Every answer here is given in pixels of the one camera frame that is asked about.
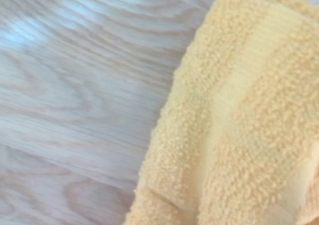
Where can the yellow terry towel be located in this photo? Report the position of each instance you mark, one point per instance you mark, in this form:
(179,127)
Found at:
(236,110)

